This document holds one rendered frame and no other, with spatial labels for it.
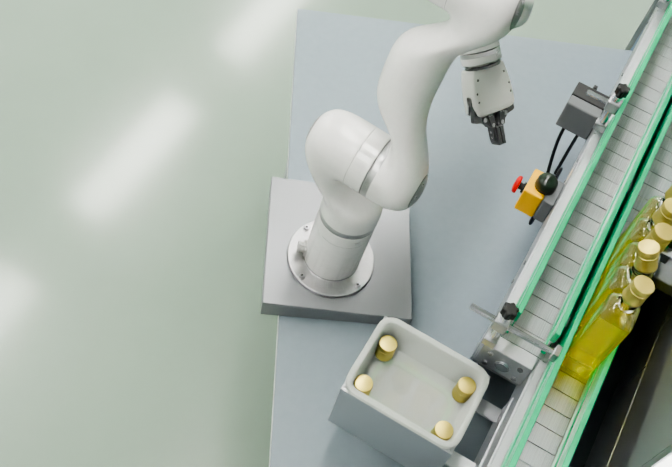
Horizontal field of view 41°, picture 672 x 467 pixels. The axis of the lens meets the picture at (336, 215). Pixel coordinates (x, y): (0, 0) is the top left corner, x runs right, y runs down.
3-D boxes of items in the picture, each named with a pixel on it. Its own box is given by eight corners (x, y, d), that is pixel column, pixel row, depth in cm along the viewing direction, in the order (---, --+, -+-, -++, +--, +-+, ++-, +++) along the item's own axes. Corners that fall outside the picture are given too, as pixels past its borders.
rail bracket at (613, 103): (601, 137, 193) (627, 96, 182) (570, 121, 195) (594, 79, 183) (607, 125, 196) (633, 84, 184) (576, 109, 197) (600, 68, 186)
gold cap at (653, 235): (660, 258, 148) (672, 244, 144) (640, 247, 149) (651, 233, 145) (666, 242, 150) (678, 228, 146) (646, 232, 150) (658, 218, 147)
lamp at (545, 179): (550, 199, 189) (555, 190, 186) (531, 188, 190) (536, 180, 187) (558, 184, 191) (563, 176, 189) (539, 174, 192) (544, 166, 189)
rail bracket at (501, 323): (541, 378, 159) (566, 348, 149) (456, 330, 162) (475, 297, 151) (547, 364, 161) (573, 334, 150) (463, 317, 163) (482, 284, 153)
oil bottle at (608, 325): (585, 380, 161) (637, 327, 143) (557, 364, 162) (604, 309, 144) (596, 355, 164) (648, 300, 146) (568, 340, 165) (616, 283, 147)
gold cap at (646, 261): (653, 276, 143) (656, 257, 140) (631, 269, 145) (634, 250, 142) (660, 261, 145) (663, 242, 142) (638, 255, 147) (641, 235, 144)
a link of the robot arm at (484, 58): (484, 43, 192) (487, 57, 193) (451, 55, 189) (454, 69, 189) (509, 42, 185) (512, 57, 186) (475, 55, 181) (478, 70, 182)
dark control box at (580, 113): (585, 141, 209) (599, 118, 202) (553, 125, 210) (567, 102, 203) (596, 119, 213) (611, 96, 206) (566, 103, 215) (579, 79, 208)
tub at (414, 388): (441, 469, 161) (454, 453, 154) (332, 404, 164) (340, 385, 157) (480, 391, 170) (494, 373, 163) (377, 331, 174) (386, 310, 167)
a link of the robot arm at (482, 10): (349, 156, 175) (421, 200, 173) (321, 186, 166) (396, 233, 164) (457, -76, 142) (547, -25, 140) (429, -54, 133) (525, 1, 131)
